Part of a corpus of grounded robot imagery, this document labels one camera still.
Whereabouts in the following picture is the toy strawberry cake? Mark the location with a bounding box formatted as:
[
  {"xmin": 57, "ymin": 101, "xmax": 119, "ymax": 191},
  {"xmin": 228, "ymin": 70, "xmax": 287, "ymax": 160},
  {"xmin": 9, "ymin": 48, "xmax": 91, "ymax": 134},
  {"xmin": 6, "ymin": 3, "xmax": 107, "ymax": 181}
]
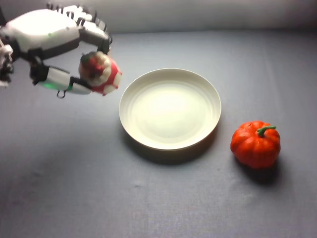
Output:
[{"xmin": 78, "ymin": 51, "xmax": 123, "ymax": 96}]

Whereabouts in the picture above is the white round plate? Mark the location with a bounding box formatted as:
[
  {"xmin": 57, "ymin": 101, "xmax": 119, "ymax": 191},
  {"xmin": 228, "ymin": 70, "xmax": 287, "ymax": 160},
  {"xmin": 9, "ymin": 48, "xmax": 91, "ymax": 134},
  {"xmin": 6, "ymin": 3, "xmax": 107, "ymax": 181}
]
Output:
[{"xmin": 118, "ymin": 68, "xmax": 222, "ymax": 152}]

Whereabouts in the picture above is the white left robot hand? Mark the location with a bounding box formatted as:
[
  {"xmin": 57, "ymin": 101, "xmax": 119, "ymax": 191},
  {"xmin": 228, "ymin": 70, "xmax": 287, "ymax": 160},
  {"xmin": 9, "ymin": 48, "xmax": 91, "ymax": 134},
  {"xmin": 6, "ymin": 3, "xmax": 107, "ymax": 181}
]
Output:
[{"xmin": 4, "ymin": 2, "xmax": 112, "ymax": 99}]

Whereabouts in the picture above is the orange toy pumpkin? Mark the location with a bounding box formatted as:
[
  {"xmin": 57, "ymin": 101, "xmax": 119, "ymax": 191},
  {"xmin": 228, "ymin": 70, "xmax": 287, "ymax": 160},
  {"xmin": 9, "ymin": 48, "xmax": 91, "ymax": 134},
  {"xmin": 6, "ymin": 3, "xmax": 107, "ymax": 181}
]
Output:
[{"xmin": 230, "ymin": 120, "xmax": 281, "ymax": 170}]

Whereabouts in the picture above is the grey table cloth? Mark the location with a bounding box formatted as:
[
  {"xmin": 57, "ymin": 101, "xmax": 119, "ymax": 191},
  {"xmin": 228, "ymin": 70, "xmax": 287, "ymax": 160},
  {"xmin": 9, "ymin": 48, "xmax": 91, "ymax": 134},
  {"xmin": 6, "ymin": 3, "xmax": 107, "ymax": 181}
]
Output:
[{"xmin": 0, "ymin": 29, "xmax": 317, "ymax": 238}]

